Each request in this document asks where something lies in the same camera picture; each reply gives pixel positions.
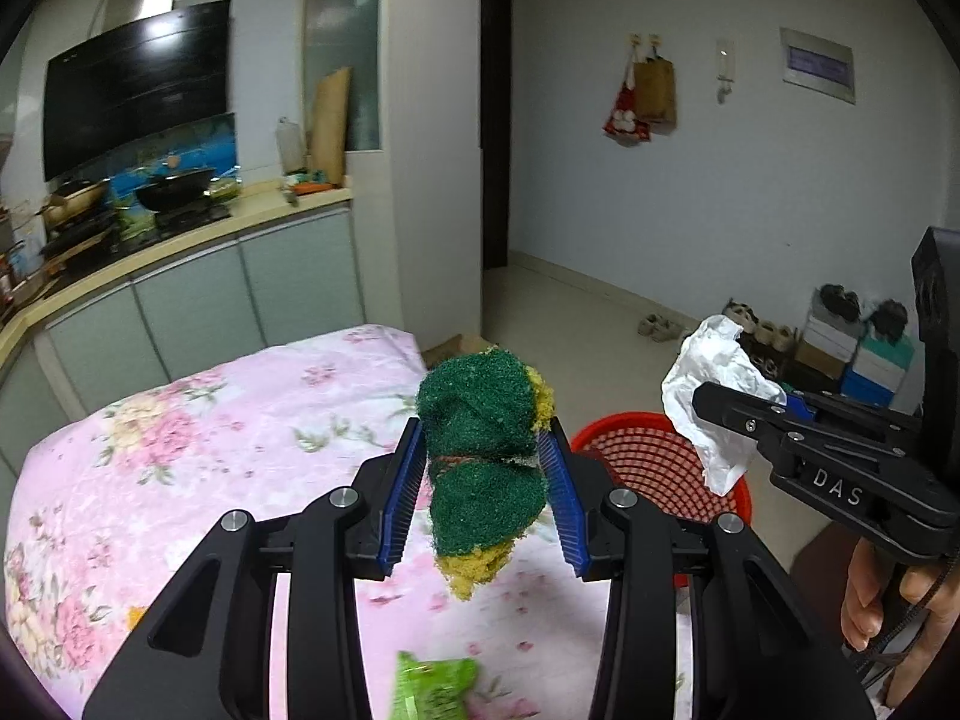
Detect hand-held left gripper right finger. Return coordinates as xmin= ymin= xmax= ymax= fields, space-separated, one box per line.
xmin=536 ymin=433 xmax=878 ymax=720

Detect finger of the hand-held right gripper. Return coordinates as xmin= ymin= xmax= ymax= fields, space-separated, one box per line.
xmin=784 ymin=392 xmax=920 ymax=436
xmin=691 ymin=381 xmax=920 ymax=475

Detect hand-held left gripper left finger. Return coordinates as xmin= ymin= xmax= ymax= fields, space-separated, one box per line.
xmin=82 ymin=416 xmax=425 ymax=720

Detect white tissue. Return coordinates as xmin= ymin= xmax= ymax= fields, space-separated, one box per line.
xmin=660 ymin=315 xmax=788 ymax=497

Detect green yellow scouring sponge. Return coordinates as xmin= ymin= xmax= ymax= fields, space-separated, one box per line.
xmin=416 ymin=345 xmax=557 ymax=602

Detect red plastic basket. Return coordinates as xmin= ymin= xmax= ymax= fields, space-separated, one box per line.
xmin=566 ymin=411 xmax=755 ymax=593

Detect green snack packet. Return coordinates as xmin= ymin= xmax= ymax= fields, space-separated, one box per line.
xmin=390 ymin=651 xmax=481 ymax=720

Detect person's right hand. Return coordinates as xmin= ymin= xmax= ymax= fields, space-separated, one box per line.
xmin=840 ymin=542 xmax=960 ymax=710

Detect black shoe rack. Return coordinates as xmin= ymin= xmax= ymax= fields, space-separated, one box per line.
xmin=720 ymin=300 xmax=800 ymax=392

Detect stack of shoe boxes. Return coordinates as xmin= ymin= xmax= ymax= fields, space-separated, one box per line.
xmin=795 ymin=292 xmax=920 ymax=411

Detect pair of black sandals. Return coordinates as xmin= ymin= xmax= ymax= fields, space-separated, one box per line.
xmin=817 ymin=283 xmax=863 ymax=320
xmin=870 ymin=300 xmax=913 ymax=340

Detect cardboard box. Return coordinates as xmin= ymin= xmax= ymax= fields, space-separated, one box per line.
xmin=424 ymin=334 xmax=497 ymax=373

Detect dark brown furniture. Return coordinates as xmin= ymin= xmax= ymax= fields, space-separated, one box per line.
xmin=791 ymin=521 xmax=863 ymax=646

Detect pink floral pillow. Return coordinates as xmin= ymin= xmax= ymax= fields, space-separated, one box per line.
xmin=4 ymin=324 xmax=695 ymax=720

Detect pale green kitchen cabinet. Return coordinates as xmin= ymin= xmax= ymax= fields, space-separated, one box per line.
xmin=0 ymin=184 xmax=368 ymax=481

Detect brown paper bag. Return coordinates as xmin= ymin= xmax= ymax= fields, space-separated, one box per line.
xmin=634 ymin=52 xmax=678 ymax=128

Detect grey electrical panel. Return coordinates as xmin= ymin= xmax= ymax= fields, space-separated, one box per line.
xmin=780 ymin=28 xmax=857 ymax=105

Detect black gas stove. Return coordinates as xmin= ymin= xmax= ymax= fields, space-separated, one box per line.
xmin=45 ymin=199 xmax=233 ymax=256

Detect dark wooden door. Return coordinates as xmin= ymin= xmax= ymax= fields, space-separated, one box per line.
xmin=480 ymin=0 xmax=515 ymax=271

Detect wooden cutting board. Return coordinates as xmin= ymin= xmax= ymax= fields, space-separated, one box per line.
xmin=310 ymin=67 xmax=352 ymax=185

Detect black wok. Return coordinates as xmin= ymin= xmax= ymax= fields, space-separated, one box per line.
xmin=135 ymin=167 xmax=218 ymax=212

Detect blue printed backsplash sheet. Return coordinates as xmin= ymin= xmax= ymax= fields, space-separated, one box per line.
xmin=105 ymin=112 xmax=241 ymax=211

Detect gold cooking pot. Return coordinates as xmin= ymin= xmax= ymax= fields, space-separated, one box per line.
xmin=41 ymin=180 xmax=110 ymax=230

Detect metal kitchen rack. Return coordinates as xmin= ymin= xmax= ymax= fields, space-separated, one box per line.
xmin=0 ymin=206 xmax=32 ymax=301

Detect frosted glass panel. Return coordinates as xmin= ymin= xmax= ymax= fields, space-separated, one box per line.
xmin=304 ymin=0 xmax=383 ymax=152

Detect black range hood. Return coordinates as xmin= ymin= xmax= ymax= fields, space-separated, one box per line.
xmin=41 ymin=0 xmax=233 ymax=182

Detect black cable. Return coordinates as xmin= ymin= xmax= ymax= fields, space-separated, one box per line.
xmin=847 ymin=562 xmax=947 ymax=691

